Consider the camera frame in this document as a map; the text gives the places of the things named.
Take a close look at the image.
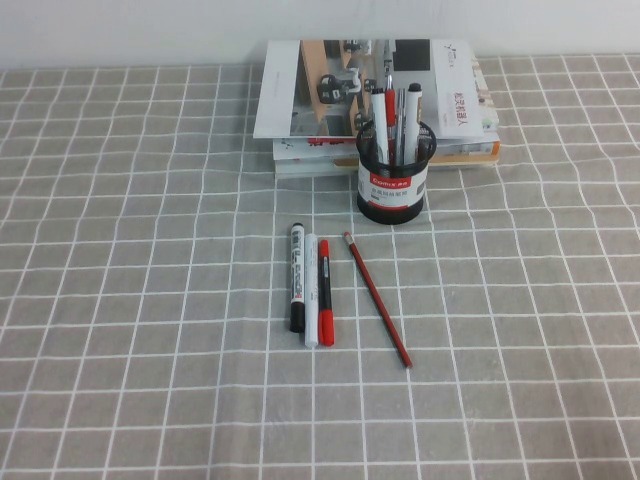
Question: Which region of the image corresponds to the tan book with orange spine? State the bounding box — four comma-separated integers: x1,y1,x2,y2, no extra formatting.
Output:
333,152,500,174

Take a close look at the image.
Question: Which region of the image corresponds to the black pen with red caps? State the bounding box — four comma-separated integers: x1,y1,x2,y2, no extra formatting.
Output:
317,239,337,348

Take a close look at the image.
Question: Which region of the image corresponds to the white marker with gold label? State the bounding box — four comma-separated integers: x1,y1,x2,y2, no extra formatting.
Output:
403,82,424,164

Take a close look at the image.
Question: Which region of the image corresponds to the black mesh pen holder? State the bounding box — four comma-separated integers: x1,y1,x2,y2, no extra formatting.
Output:
356,118,437,225

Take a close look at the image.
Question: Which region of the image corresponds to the thin white book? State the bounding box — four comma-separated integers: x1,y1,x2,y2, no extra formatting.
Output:
273,158,362,181

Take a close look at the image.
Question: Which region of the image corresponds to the red pen with silver tip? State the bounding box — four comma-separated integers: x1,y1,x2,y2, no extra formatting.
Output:
383,74,399,166

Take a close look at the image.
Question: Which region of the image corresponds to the grey transparent pen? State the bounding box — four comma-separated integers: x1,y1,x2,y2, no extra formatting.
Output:
396,88,408,166

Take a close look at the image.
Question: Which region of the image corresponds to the white paint marker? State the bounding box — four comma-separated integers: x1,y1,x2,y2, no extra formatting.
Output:
303,232,321,349

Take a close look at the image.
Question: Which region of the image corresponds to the white marker with black text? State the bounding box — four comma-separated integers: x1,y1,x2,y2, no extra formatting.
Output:
288,222,308,334

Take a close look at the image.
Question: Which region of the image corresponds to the grey checked tablecloth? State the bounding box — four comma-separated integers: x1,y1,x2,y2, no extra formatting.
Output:
0,52,640,480

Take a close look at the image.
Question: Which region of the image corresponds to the white brochure with office photo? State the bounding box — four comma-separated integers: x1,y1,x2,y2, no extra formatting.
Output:
252,38,487,142

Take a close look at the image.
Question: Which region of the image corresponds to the red pencil with eraser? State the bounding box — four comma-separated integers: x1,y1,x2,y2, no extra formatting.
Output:
342,230,415,370

